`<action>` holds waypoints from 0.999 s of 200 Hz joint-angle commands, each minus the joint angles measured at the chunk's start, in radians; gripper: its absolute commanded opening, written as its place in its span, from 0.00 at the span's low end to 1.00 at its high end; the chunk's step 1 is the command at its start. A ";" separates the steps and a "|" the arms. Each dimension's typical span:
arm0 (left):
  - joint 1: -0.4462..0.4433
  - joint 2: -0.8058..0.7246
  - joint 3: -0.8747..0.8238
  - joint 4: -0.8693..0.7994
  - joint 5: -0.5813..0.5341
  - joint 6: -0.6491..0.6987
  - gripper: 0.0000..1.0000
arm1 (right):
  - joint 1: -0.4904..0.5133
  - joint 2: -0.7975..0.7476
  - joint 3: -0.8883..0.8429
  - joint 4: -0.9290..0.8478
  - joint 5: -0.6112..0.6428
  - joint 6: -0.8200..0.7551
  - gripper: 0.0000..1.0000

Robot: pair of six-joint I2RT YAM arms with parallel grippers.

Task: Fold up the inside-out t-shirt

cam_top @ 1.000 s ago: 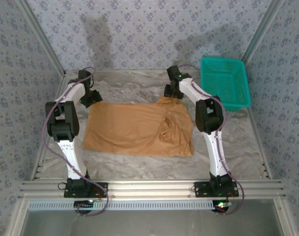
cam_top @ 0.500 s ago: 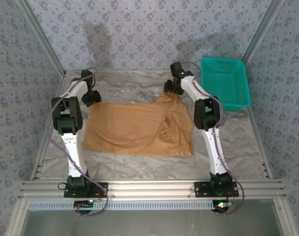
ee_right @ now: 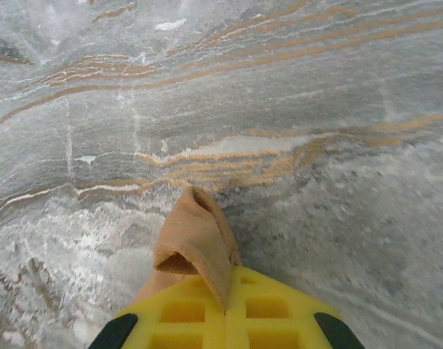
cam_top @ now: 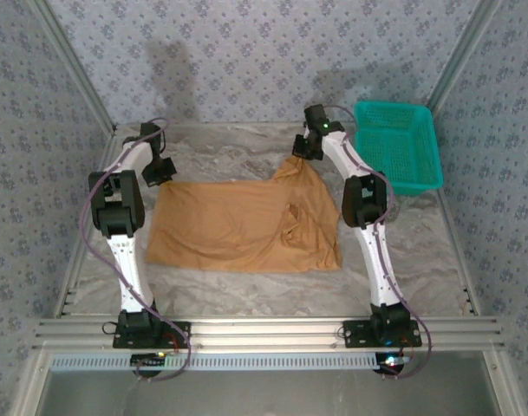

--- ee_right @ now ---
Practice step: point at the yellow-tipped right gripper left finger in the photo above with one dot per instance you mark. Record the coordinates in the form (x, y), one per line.
(177, 327)

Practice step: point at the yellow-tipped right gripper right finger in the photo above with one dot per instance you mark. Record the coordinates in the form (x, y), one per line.
(279, 323)

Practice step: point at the orange t-shirt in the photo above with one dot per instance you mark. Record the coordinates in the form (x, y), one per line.
(195, 232)

